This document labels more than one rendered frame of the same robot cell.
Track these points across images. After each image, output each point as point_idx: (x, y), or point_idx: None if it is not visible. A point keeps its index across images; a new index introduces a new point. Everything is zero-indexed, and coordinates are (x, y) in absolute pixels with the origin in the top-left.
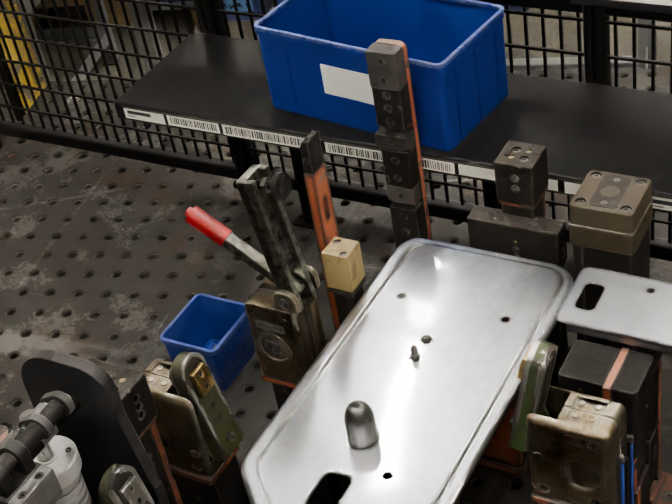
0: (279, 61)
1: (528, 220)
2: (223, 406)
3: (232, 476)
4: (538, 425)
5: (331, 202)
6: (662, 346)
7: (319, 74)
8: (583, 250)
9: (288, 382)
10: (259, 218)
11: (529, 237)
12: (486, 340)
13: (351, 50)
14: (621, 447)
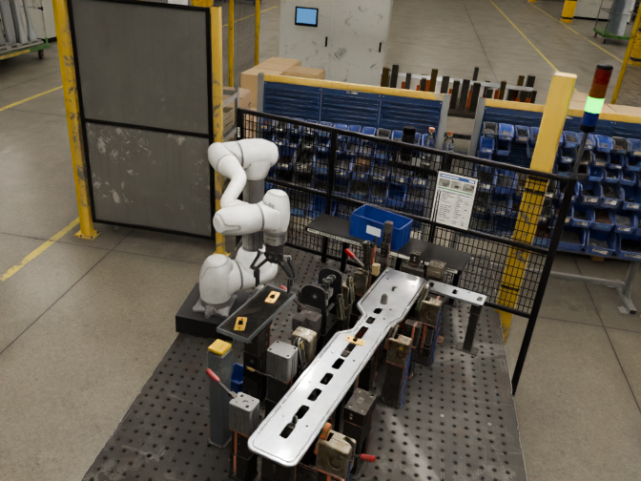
0: (355, 222)
1: (415, 268)
2: (353, 291)
3: (348, 310)
4: (423, 303)
5: (375, 254)
6: (447, 295)
7: (365, 227)
8: (428, 276)
9: (359, 294)
10: (365, 252)
11: (415, 272)
12: (408, 289)
13: (377, 222)
14: (440, 310)
